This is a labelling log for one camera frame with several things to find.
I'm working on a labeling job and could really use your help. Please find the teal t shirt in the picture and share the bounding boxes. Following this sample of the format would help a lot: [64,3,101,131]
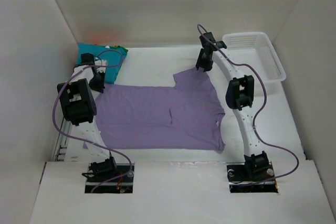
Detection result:
[76,43,128,84]

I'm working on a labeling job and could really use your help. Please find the green t shirt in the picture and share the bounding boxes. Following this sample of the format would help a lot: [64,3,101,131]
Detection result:
[110,46,128,54]

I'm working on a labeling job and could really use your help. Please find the lilac t shirt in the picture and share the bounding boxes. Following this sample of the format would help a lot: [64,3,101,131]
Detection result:
[96,69,225,152]

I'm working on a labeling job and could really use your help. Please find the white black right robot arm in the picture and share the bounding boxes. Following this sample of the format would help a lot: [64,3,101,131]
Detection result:
[196,32,270,183]

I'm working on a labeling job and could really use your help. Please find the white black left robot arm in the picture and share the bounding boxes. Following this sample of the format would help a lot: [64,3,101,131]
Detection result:
[57,53,118,182]

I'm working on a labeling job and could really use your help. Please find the white plastic basket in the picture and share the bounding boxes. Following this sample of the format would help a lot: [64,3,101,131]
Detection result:
[222,32,286,83]

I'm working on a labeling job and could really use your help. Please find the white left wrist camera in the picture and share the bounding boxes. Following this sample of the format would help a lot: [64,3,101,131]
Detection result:
[95,59,108,68]

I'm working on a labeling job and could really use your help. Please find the aluminium frame rail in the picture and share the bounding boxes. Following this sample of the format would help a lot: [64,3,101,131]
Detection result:
[52,119,72,162]

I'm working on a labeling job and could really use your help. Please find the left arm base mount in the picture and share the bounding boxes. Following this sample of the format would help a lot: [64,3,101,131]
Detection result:
[81,157,134,194]

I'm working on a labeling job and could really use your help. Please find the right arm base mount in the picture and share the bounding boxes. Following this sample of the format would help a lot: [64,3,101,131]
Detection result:
[227,163,278,193]

